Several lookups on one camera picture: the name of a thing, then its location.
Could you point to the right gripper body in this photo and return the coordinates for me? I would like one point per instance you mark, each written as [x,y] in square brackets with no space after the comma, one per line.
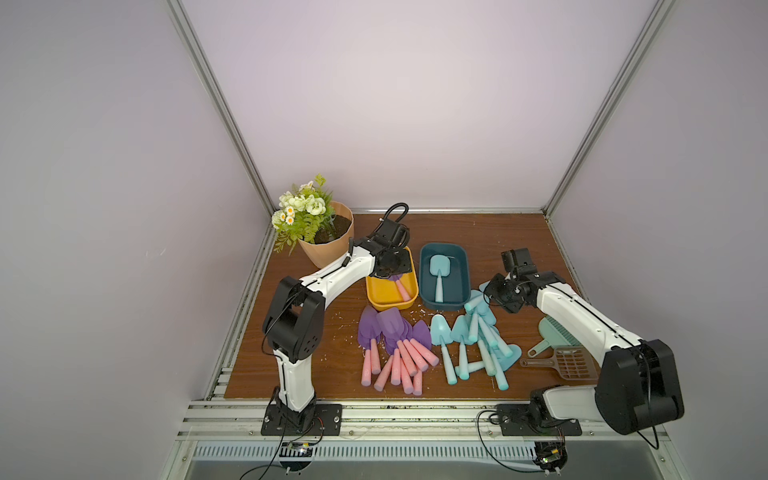
[501,293]

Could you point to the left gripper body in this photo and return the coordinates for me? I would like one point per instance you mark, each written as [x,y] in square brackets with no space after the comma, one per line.
[397,262]

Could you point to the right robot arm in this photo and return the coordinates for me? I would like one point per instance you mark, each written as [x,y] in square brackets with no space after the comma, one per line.
[638,385]

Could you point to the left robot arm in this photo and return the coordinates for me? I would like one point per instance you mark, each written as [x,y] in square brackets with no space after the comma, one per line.
[294,322]

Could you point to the yellow storage box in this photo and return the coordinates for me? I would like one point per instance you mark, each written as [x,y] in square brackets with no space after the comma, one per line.
[382,294]

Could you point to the dark teal storage box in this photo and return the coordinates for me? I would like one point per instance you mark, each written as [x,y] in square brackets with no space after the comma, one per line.
[456,286]

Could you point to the beige flower pot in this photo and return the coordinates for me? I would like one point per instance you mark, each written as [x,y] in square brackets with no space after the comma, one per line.
[324,253]

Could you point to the green plant with white flowers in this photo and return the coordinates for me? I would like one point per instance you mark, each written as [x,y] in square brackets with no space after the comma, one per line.
[304,214]

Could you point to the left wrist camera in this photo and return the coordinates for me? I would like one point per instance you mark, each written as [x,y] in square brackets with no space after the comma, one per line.
[392,234]

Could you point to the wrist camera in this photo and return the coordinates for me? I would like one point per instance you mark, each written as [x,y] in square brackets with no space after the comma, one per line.
[392,234]
[518,263]

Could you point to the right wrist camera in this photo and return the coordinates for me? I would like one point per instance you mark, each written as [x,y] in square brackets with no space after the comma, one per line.
[518,263]

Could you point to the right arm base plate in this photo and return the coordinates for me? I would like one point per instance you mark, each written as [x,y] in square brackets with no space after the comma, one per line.
[530,420]

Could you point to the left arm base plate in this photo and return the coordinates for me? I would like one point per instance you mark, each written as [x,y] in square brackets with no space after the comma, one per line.
[322,419]

